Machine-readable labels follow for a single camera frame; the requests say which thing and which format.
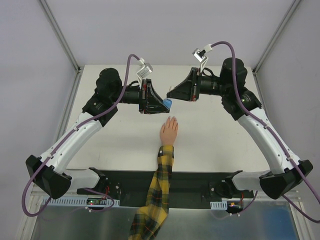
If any blue nail polish bottle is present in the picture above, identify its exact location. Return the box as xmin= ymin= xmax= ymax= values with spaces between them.
xmin=162 ymin=98 xmax=173 ymax=110

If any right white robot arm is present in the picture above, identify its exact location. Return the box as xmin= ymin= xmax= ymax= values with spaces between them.
xmin=166 ymin=57 xmax=313 ymax=200

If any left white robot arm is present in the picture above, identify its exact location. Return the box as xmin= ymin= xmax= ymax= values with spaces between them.
xmin=26 ymin=68 xmax=172 ymax=200

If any yellow plaid sleeve forearm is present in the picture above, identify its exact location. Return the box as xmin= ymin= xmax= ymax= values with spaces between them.
xmin=128 ymin=145 xmax=174 ymax=240

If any mannequin hand with nails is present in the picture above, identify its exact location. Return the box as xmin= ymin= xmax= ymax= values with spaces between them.
xmin=159 ymin=116 xmax=179 ymax=146

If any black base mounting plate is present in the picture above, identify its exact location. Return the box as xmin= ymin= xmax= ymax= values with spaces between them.
xmin=76 ymin=167 xmax=260 ymax=208

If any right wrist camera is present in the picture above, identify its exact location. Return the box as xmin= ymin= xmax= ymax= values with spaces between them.
xmin=192 ymin=44 xmax=213 ymax=72

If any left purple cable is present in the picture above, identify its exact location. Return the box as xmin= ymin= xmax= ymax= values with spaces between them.
xmin=22 ymin=53 xmax=145 ymax=218

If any purple cable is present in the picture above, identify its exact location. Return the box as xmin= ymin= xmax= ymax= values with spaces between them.
xmin=22 ymin=53 xmax=145 ymax=218
xmin=211 ymin=40 xmax=320 ymax=223

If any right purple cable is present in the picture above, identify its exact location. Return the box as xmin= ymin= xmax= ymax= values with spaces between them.
xmin=211 ymin=40 xmax=320 ymax=223

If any left aluminium frame post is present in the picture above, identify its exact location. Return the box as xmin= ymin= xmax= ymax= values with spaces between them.
xmin=38 ymin=0 xmax=83 ymax=75

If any aluminium frame post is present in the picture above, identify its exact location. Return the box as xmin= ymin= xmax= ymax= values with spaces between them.
xmin=38 ymin=0 xmax=83 ymax=75
xmin=252 ymin=0 xmax=304 ymax=76

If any right aluminium frame post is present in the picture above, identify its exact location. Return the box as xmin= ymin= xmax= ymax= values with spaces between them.
xmin=252 ymin=0 xmax=304 ymax=76

